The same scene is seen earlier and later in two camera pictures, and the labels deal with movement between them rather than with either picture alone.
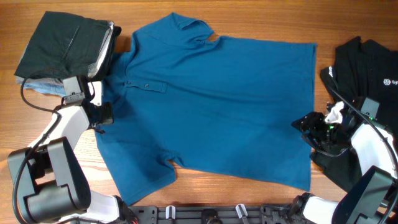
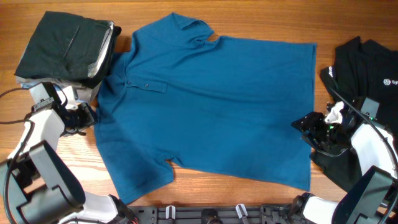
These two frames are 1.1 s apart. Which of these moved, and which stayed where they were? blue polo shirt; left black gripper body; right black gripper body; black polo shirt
Moved: left black gripper body
Stayed: right black gripper body; black polo shirt; blue polo shirt
